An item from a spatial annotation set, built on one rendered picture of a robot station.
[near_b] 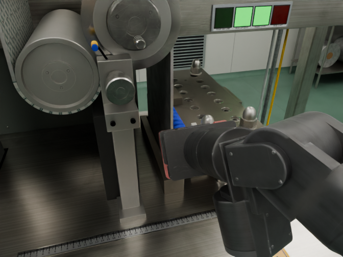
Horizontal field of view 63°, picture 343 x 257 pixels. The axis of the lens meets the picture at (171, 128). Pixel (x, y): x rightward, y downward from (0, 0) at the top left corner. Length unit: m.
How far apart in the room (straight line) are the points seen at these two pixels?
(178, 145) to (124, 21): 0.19
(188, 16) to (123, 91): 0.47
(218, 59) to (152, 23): 3.18
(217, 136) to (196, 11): 0.59
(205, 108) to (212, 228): 0.27
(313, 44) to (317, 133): 1.06
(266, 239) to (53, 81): 0.36
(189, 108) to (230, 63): 3.05
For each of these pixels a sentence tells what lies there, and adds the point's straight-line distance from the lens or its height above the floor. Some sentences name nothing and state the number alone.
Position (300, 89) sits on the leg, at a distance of 1.34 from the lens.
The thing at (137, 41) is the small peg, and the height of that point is 1.23.
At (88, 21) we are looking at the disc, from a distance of 0.44.
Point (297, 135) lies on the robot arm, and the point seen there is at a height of 1.22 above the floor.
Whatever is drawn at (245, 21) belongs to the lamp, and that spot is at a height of 1.17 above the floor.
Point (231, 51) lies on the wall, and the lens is 3.64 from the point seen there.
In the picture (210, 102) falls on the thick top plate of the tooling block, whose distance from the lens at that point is 0.68.
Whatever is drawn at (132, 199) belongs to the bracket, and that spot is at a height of 0.93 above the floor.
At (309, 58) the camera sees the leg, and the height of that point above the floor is 0.98.
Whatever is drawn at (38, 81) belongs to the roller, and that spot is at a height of 1.17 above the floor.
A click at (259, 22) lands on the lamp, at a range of 0.91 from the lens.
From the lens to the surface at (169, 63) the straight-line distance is 0.48.
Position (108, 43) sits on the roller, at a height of 1.22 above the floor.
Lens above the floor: 1.33
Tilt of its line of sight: 32 degrees down
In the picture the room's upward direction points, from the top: straight up
